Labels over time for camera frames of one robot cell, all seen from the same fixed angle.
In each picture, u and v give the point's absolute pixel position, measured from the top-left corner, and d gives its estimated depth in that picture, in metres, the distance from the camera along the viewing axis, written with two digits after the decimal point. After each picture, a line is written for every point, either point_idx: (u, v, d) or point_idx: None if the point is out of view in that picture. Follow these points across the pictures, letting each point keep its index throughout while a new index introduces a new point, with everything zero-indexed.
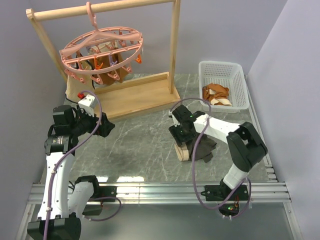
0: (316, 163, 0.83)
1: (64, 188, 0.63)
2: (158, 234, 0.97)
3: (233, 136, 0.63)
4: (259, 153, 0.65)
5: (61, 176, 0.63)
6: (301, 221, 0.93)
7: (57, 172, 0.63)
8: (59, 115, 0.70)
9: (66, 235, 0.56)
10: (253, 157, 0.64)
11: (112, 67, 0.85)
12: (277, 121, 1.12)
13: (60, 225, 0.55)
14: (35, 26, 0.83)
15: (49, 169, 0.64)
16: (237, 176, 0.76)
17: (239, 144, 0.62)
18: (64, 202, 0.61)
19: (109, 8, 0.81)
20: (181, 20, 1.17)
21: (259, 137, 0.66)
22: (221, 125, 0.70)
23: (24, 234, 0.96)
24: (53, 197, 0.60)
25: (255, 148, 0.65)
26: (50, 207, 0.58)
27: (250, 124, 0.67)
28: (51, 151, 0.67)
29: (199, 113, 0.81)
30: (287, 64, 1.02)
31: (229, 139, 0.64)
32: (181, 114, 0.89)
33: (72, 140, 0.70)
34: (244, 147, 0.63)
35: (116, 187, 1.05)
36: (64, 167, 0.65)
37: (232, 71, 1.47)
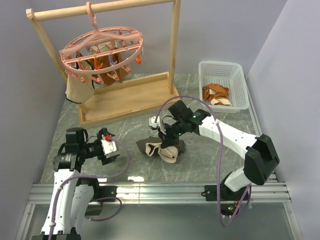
0: (316, 163, 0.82)
1: (68, 204, 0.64)
2: (158, 234, 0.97)
3: (252, 153, 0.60)
4: (273, 166, 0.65)
5: (66, 193, 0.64)
6: (301, 221, 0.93)
7: (63, 188, 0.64)
8: (71, 135, 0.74)
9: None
10: (267, 172, 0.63)
11: (111, 67, 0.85)
12: (277, 121, 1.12)
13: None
14: (35, 25, 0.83)
15: (56, 185, 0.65)
16: (243, 182, 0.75)
17: (257, 162, 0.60)
18: (67, 218, 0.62)
19: (109, 9, 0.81)
20: (181, 20, 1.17)
21: (275, 151, 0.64)
22: (236, 136, 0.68)
23: (23, 234, 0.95)
24: (58, 212, 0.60)
25: (269, 161, 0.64)
26: (54, 222, 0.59)
27: (268, 138, 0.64)
28: (58, 168, 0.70)
29: (204, 114, 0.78)
30: (288, 64, 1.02)
31: (248, 156, 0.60)
32: (180, 111, 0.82)
33: (78, 158, 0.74)
34: (261, 163, 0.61)
35: (116, 187, 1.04)
36: (70, 183, 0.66)
37: (232, 71, 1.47)
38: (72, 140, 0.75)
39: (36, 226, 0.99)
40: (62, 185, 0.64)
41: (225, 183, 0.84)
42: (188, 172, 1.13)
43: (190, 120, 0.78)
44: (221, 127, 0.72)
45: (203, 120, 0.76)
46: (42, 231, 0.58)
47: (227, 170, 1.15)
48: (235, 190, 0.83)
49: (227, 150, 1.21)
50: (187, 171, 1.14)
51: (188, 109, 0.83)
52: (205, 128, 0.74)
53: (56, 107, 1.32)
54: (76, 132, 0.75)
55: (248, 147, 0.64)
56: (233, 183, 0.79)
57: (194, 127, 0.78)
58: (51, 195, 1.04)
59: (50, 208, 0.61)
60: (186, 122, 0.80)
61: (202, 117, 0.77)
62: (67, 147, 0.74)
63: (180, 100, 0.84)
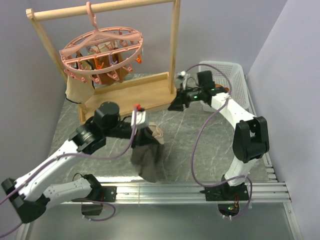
0: (316, 163, 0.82)
1: (52, 176, 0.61)
2: (159, 235, 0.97)
3: (242, 125, 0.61)
4: (259, 150, 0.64)
5: (56, 166, 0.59)
6: (301, 221, 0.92)
7: (58, 160, 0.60)
8: (98, 114, 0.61)
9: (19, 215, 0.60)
10: (252, 151, 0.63)
11: (112, 67, 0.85)
12: (276, 121, 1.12)
13: (17, 206, 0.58)
14: (35, 25, 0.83)
15: (58, 151, 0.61)
16: (236, 170, 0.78)
17: (244, 134, 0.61)
18: (42, 187, 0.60)
19: (109, 9, 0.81)
20: (182, 20, 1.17)
21: (267, 136, 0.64)
22: (236, 110, 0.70)
23: (24, 234, 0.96)
24: (35, 177, 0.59)
25: (258, 143, 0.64)
26: (28, 182, 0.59)
27: (264, 120, 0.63)
28: (72, 138, 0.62)
29: (221, 91, 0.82)
30: (288, 64, 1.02)
31: (238, 127, 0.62)
32: (205, 80, 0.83)
33: (93, 145, 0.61)
34: (247, 138, 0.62)
35: (116, 187, 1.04)
36: (67, 160, 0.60)
37: (232, 71, 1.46)
38: (98, 121, 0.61)
39: (36, 226, 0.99)
40: (59, 157, 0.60)
41: (225, 176, 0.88)
42: (188, 172, 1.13)
43: (209, 91, 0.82)
44: (229, 101, 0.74)
45: (217, 94, 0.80)
46: (16, 181, 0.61)
47: (227, 170, 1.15)
48: (232, 184, 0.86)
49: (227, 150, 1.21)
50: (187, 171, 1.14)
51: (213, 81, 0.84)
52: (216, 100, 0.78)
53: (56, 107, 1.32)
54: (107, 114, 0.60)
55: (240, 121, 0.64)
56: (229, 171, 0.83)
57: (208, 99, 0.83)
58: None
59: (37, 167, 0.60)
60: (204, 92, 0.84)
61: (219, 92, 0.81)
62: (93, 122, 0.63)
63: (210, 71, 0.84)
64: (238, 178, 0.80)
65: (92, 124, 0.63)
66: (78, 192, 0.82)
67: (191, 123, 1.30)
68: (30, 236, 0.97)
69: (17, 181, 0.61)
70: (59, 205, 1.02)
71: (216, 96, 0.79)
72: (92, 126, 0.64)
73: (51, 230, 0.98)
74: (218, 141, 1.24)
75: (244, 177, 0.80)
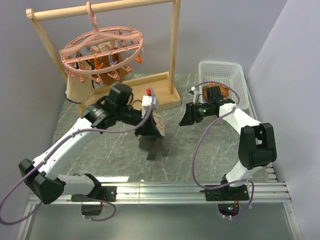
0: (316, 163, 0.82)
1: (70, 153, 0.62)
2: (159, 234, 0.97)
3: (247, 129, 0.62)
4: (266, 157, 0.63)
5: (73, 142, 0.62)
6: (302, 221, 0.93)
7: (74, 137, 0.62)
8: (114, 92, 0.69)
9: (41, 194, 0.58)
10: (258, 157, 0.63)
11: (112, 67, 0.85)
12: (276, 121, 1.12)
13: (39, 184, 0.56)
14: (35, 26, 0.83)
15: (72, 130, 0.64)
16: (238, 173, 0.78)
17: (249, 139, 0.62)
18: (60, 165, 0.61)
19: (109, 9, 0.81)
20: (182, 20, 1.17)
21: (274, 143, 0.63)
22: (242, 117, 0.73)
23: (24, 234, 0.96)
24: (54, 155, 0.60)
25: (264, 150, 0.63)
26: (47, 160, 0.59)
27: (270, 126, 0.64)
28: (85, 116, 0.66)
29: (229, 101, 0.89)
30: (288, 64, 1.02)
31: (243, 132, 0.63)
32: (213, 94, 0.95)
33: (106, 120, 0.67)
34: (252, 143, 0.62)
35: (116, 187, 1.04)
36: (83, 136, 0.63)
37: (232, 71, 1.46)
38: (113, 99, 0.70)
39: (36, 227, 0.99)
40: (74, 134, 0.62)
41: (226, 176, 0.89)
42: (188, 172, 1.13)
43: (216, 102, 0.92)
44: (236, 109, 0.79)
45: (225, 104, 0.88)
46: (34, 161, 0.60)
47: (227, 170, 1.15)
48: (233, 186, 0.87)
49: (227, 150, 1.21)
50: (187, 171, 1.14)
51: (220, 95, 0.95)
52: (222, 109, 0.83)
53: (56, 107, 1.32)
54: (123, 92, 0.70)
55: (246, 125, 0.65)
56: (231, 173, 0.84)
57: (216, 110, 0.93)
58: None
59: (53, 146, 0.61)
60: (213, 103, 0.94)
61: (227, 102, 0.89)
62: (106, 101, 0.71)
63: (219, 87, 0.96)
64: (240, 182, 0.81)
65: (106, 103, 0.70)
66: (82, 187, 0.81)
67: None
68: (30, 236, 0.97)
69: (35, 161, 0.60)
70: (59, 205, 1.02)
71: (223, 106, 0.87)
72: (104, 105, 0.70)
73: (51, 230, 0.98)
74: (218, 141, 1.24)
75: (246, 180, 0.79)
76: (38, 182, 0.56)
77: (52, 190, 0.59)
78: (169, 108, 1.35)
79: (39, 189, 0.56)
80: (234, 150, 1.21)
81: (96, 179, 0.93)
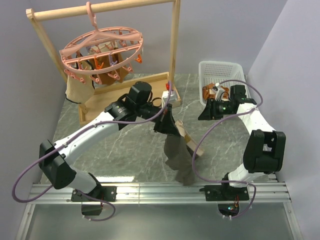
0: (316, 163, 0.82)
1: (88, 142, 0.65)
2: (159, 234, 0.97)
3: (258, 133, 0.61)
4: (270, 164, 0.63)
5: (94, 132, 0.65)
6: (302, 221, 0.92)
7: (95, 127, 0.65)
8: (134, 90, 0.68)
9: (54, 176, 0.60)
10: (260, 163, 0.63)
11: (112, 67, 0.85)
12: (276, 121, 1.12)
13: (57, 164, 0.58)
14: (35, 25, 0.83)
15: (95, 121, 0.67)
16: (240, 175, 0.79)
17: (257, 143, 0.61)
18: (78, 151, 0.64)
19: (109, 9, 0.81)
20: (181, 21, 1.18)
21: (282, 152, 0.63)
22: (258, 121, 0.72)
23: (23, 234, 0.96)
24: (75, 140, 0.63)
25: (270, 157, 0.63)
26: (68, 143, 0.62)
27: (283, 136, 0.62)
28: (108, 110, 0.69)
29: (251, 101, 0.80)
30: (288, 64, 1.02)
31: (252, 135, 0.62)
32: (235, 91, 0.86)
33: (127, 118, 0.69)
34: (258, 149, 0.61)
35: (116, 187, 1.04)
36: (104, 128, 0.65)
37: (232, 71, 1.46)
38: (132, 98, 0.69)
39: (36, 227, 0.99)
40: (97, 124, 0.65)
41: (228, 174, 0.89)
42: None
43: (238, 99, 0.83)
44: (254, 111, 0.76)
45: (245, 103, 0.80)
46: (55, 143, 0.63)
47: (227, 170, 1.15)
48: (233, 186, 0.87)
49: (227, 150, 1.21)
50: None
51: (243, 94, 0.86)
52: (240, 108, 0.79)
53: (56, 107, 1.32)
54: (142, 91, 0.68)
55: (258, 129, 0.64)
56: (233, 174, 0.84)
57: (235, 107, 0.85)
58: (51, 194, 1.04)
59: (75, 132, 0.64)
60: (233, 101, 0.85)
61: (248, 102, 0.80)
62: (127, 99, 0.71)
63: (244, 86, 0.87)
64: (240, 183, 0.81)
65: (126, 101, 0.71)
66: (84, 183, 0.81)
67: (191, 123, 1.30)
68: (29, 236, 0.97)
69: (56, 143, 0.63)
70: (59, 205, 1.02)
71: (242, 104, 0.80)
72: (125, 103, 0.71)
73: (51, 230, 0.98)
74: (218, 141, 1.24)
75: (246, 183, 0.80)
76: (56, 162, 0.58)
77: (65, 175, 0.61)
78: None
79: (54, 170, 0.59)
80: (235, 150, 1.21)
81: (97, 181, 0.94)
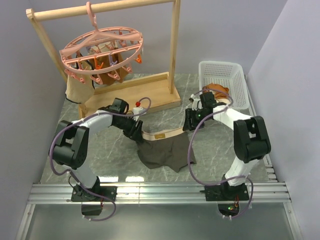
0: (316, 163, 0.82)
1: (95, 125, 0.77)
2: (159, 234, 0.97)
3: (240, 122, 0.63)
4: (261, 149, 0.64)
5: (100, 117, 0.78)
6: (302, 221, 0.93)
7: (100, 114, 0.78)
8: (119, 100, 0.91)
9: (76, 145, 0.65)
10: (253, 150, 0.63)
11: (112, 67, 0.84)
12: (275, 121, 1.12)
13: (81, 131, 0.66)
14: (35, 25, 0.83)
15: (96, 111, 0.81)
16: (237, 170, 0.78)
17: (241, 130, 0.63)
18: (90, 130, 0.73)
19: (109, 9, 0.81)
20: (182, 20, 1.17)
21: (266, 133, 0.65)
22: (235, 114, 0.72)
23: (23, 234, 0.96)
24: (88, 119, 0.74)
25: (258, 142, 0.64)
26: (83, 121, 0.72)
27: (261, 118, 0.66)
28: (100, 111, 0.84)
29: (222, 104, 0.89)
30: (288, 64, 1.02)
31: (235, 125, 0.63)
32: (205, 99, 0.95)
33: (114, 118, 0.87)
34: (246, 135, 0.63)
35: (116, 187, 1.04)
36: (106, 116, 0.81)
37: (232, 71, 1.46)
38: (117, 105, 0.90)
39: (36, 227, 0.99)
40: (101, 112, 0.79)
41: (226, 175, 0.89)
42: (188, 172, 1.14)
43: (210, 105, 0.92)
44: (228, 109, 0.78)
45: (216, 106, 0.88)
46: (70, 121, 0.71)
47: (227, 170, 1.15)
48: (232, 184, 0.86)
49: (227, 150, 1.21)
50: (187, 171, 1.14)
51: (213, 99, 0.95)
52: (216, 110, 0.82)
53: (56, 107, 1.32)
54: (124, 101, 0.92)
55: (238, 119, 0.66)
56: (230, 171, 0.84)
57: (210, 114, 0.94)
58: (50, 194, 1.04)
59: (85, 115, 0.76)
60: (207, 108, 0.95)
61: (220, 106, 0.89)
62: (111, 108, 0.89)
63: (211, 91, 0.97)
64: (238, 179, 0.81)
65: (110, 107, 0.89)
66: (88, 173, 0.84)
67: None
68: (29, 236, 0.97)
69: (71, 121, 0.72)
70: (59, 205, 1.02)
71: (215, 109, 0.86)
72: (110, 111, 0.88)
73: (51, 230, 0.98)
74: (218, 141, 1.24)
75: (244, 177, 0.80)
76: (79, 131, 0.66)
77: (84, 148, 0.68)
78: (169, 108, 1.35)
79: (77, 138, 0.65)
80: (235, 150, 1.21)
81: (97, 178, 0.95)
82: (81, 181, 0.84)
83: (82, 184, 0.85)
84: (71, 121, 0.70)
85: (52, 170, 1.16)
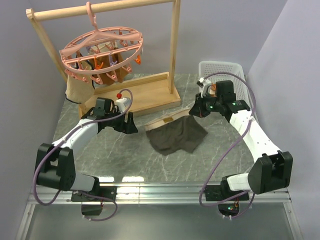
0: (316, 163, 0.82)
1: (80, 140, 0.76)
2: (159, 234, 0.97)
3: (266, 161, 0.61)
4: (279, 184, 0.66)
5: (83, 131, 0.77)
6: (302, 221, 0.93)
7: (83, 127, 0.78)
8: (100, 102, 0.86)
9: (59, 169, 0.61)
10: (271, 186, 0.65)
11: (111, 67, 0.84)
12: (275, 121, 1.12)
13: (64, 154, 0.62)
14: (35, 25, 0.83)
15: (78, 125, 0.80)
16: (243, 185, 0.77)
17: (266, 172, 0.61)
18: (75, 146, 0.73)
19: (109, 9, 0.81)
20: (182, 20, 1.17)
21: (289, 173, 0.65)
22: (259, 140, 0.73)
23: (23, 234, 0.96)
24: (70, 137, 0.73)
25: (278, 180, 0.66)
26: (66, 141, 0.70)
27: (290, 158, 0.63)
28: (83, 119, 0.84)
29: (243, 104, 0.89)
30: (287, 64, 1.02)
31: (259, 164, 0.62)
32: (224, 92, 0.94)
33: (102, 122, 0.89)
34: (269, 177, 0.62)
35: (116, 187, 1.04)
36: (89, 127, 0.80)
37: (232, 71, 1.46)
38: (100, 107, 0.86)
39: (36, 227, 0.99)
40: (83, 125, 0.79)
41: (227, 179, 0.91)
42: (188, 172, 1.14)
43: (229, 103, 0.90)
44: (252, 123, 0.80)
45: (238, 110, 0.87)
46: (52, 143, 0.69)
47: (227, 170, 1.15)
48: (233, 189, 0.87)
49: (227, 150, 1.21)
50: (187, 171, 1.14)
51: (232, 94, 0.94)
52: (236, 117, 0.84)
53: (56, 107, 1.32)
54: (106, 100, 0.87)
55: (265, 156, 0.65)
56: (235, 182, 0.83)
57: (227, 111, 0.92)
58: (51, 194, 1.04)
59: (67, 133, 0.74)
60: (224, 104, 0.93)
61: (241, 107, 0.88)
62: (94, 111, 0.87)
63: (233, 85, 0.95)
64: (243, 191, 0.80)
65: (94, 111, 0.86)
66: (83, 179, 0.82)
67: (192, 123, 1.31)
68: (29, 236, 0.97)
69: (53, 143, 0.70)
70: (59, 205, 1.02)
71: (236, 114, 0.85)
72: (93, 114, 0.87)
73: (51, 230, 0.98)
74: (218, 141, 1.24)
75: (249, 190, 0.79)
76: (61, 154, 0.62)
77: (70, 170, 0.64)
78: (169, 108, 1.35)
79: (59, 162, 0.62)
80: (235, 150, 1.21)
81: (97, 178, 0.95)
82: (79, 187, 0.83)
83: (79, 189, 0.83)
84: (52, 144, 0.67)
85: None
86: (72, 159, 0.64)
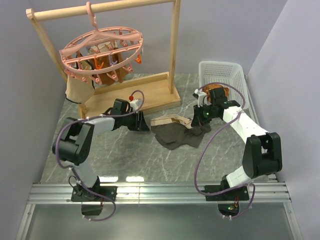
0: (316, 163, 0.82)
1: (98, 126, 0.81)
2: (158, 234, 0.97)
3: (254, 140, 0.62)
4: (271, 167, 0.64)
5: (103, 120, 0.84)
6: (302, 221, 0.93)
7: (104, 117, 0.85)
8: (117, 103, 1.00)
9: (80, 140, 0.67)
10: (262, 168, 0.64)
11: (111, 67, 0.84)
12: (275, 121, 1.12)
13: (86, 127, 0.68)
14: (35, 25, 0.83)
15: None
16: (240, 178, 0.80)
17: (255, 151, 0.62)
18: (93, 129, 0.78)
19: (109, 9, 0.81)
20: (182, 20, 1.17)
21: (280, 154, 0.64)
22: (248, 125, 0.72)
23: (23, 234, 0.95)
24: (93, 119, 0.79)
25: (270, 161, 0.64)
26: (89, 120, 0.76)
27: (277, 137, 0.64)
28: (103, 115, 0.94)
29: (234, 103, 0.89)
30: (287, 64, 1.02)
31: (249, 142, 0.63)
32: (216, 96, 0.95)
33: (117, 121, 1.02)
34: (258, 155, 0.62)
35: (116, 187, 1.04)
36: (109, 120, 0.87)
37: (232, 71, 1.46)
38: (117, 107, 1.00)
39: (36, 227, 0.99)
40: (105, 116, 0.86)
41: (227, 177, 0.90)
42: (188, 172, 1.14)
43: (221, 103, 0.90)
44: (241, 114, 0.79)
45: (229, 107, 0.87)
46: None
47: (227, 170, 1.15)
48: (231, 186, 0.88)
49: (227, 150, 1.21)
50: (187, 171, 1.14)
51: (224, 97, 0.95)
52: (227, 112, 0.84)
53: (56, 107, 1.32)
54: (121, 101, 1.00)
55: (253, 135, 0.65)
56: (233, 177, 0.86)
57: (220, 112, 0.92)
58: (51, 194, 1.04)
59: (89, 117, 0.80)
60: (217, 105, 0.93)
61: (231, 105, 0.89)
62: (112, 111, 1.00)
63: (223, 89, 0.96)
64: (241, 185, 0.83)
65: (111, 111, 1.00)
66: (88, 172, 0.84)
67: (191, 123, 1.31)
68: (29, 236, 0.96)
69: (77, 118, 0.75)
70: (59, 205, 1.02)
71: (228, 109, 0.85)
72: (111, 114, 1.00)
73: (51, 230, 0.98)
74: (218, 141, 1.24)
75: (246, 184, 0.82)
76: (85, 127, 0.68)
77: (88, 145, 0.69)
78: (169, 108, 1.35)
79: (82, 134, 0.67)
80: (235, 150, 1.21)
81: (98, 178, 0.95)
82: (82, 179, 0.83)
83: (82, 182, 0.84)
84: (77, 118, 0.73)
85: (52, 170, 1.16)
86: (92, 135, 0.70)
